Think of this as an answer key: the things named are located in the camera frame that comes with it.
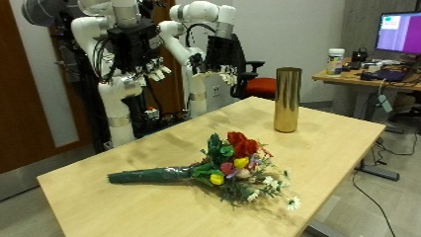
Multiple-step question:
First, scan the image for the brown wooden door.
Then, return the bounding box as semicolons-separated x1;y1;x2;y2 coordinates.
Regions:
0;0;96;174

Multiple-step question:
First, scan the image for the grey table foot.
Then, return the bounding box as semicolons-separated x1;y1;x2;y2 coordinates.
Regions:
355;159;402;182

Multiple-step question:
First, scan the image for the artificial flower bouquet green wrap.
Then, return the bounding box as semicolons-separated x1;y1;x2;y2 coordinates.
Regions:
107;131;303;211

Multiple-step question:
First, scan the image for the computer monitor purple screen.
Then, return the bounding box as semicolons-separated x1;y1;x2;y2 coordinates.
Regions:
375;11;421;55

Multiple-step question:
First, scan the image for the tall gold cylinder vase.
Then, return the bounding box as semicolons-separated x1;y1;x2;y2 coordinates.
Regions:
272;66;304;133

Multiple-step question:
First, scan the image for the red emergency stop button box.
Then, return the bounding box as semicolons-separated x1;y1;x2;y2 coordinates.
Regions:
144;106;160;120

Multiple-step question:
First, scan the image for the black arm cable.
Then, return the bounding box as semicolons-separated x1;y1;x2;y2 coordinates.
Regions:
184;23;219;47

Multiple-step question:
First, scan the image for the grey hanging power adapter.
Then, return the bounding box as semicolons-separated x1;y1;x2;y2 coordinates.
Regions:
378;93;394;114

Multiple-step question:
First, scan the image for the wooden office desk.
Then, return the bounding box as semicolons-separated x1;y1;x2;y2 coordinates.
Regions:
312;60;421;93

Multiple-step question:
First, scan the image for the black floor cable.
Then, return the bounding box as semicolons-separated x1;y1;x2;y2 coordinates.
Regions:
352;169;399;237

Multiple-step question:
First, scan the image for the white wipes canister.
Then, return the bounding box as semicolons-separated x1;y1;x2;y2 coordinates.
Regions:
326;47;347;78

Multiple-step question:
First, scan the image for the black robot stand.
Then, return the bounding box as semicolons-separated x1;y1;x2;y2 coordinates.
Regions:
57;29;111;154

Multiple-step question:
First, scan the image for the small black desk device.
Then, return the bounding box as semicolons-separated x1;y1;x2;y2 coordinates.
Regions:
351;47;370;63

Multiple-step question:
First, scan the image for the black office chair red seat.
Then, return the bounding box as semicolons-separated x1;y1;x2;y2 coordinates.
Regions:
230;33;279;101

